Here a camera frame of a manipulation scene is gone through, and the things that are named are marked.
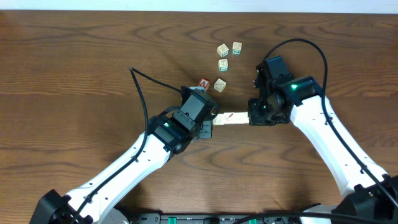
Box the wooden block bee picture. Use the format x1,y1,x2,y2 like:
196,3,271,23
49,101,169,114
212,114,225,126

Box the wooden block blue X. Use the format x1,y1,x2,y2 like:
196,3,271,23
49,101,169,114
224,113,239,124

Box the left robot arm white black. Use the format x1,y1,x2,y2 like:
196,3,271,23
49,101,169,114
30,110,214,224

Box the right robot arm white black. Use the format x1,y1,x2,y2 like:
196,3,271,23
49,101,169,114
249,75,397,223

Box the wooden block red A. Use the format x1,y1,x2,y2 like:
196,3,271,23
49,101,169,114
198,78,210,91

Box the wooden block yellow W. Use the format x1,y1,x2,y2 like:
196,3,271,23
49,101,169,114
213,78,227,93

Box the wooden block green Z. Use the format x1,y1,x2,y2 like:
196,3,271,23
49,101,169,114
232,42,242,55

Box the wooden block green L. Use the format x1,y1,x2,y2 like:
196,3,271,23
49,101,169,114
218,59,229,72

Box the wooden block green 4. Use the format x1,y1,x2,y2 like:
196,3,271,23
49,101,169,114
216,44,229,58

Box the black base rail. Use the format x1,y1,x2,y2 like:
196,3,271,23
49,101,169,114
128,212,382,224

